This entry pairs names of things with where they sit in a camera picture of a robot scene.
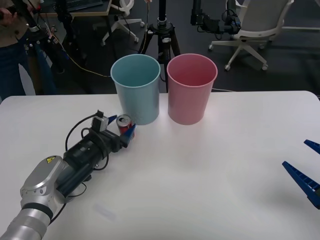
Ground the wooden desk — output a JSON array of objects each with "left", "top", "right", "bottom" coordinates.
[{"left": 37, "top": 0, "right": 113, "bottom": 18}]

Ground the black tripod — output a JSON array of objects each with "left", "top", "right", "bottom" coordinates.
[
  {"left": 138, "top": 0, "right": 181, "bottom": 94},
  {"left": 23, "top": 0, "right": 67, "bottom": 74}
]

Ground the person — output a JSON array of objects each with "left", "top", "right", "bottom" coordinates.
[{"left": 0, "top": 0, "right": 59, "bottom": 101}]

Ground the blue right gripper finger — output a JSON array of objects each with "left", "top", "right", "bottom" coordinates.
[
  {"left": 281, "top": 160, "right": 320, "bottom": 210},
  {"left": 303, "top": 139, "right": 320, "bottom": 154}
]

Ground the white office chair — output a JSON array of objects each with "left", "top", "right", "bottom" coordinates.
[
  {"left": 100, "top": 0, "right": 146, "bottom": 47},
  {"left": 208, "top": 0, "right": 295, "bottom": 72}
]

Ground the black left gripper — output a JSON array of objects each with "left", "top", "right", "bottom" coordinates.
[{"left": 96, "top": 114, "right": 138, "bottom": 154}]

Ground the pale blue plastic bin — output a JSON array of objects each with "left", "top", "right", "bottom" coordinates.
[{"left": 110, "top": 54, "right": 161, "bottom": 126}]

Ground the yellow cable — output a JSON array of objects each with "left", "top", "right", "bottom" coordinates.
[{"left": 59, "top": 42, "right": 112, "bottom": 78}]

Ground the pink plastic bin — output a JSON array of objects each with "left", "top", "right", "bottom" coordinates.
[{"left": 166, "top": 53, "right": 219, "bottom": 126}]

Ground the red drink can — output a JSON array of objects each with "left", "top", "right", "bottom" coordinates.
[{"left": 116, "top": 114, "right": 136, "bottom": 140}]

